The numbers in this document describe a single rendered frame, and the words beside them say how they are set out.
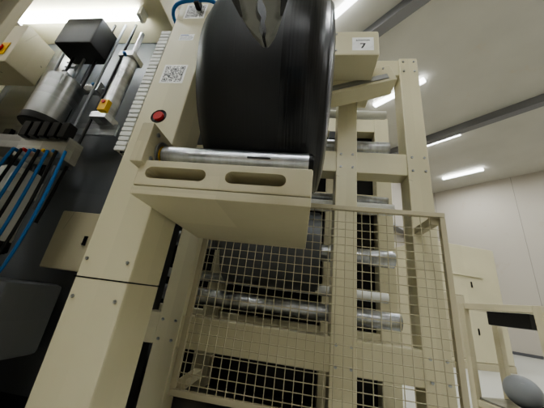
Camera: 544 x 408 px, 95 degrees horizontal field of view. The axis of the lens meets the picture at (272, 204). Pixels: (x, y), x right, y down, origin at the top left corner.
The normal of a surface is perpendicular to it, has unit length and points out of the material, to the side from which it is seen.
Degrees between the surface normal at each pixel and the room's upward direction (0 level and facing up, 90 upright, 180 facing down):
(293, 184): 90
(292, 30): 103
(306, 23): 99
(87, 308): 90
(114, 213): 90
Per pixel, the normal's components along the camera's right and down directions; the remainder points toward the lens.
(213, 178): -0.10, -0.37
